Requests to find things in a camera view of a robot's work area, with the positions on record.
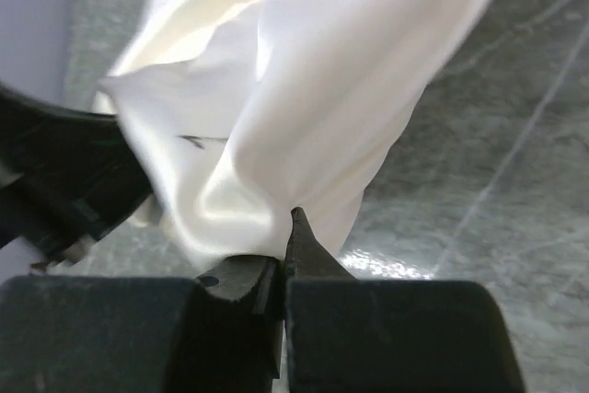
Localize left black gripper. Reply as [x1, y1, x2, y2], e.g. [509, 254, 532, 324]
[1, 86, 152, 268]

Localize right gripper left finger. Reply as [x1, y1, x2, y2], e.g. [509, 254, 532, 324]
[196, 255, 279, 315]

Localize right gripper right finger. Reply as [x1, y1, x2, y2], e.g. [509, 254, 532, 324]
[284, 207, 354, 280]

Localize cream pillowcase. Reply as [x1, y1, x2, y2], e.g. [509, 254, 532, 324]
[95, 0, 491, 270]

